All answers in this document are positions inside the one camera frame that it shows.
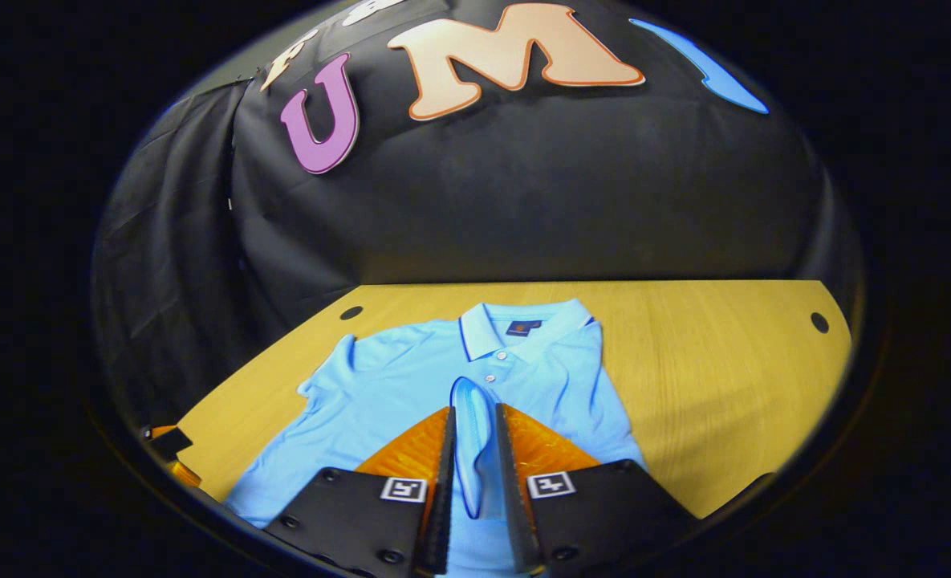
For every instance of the light blue T-shirt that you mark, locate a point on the light blue T-shirt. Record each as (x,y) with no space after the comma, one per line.
(395,385)

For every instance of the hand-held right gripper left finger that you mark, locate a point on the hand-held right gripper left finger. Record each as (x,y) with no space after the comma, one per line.
(440,514)

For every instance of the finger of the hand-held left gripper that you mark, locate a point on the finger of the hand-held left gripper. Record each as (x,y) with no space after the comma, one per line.
(172,443)

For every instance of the black backdrop cloth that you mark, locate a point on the black backdrop cloth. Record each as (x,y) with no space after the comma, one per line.
(523,201)

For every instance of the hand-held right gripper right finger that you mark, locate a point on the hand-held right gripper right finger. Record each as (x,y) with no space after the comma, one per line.
(515,514)

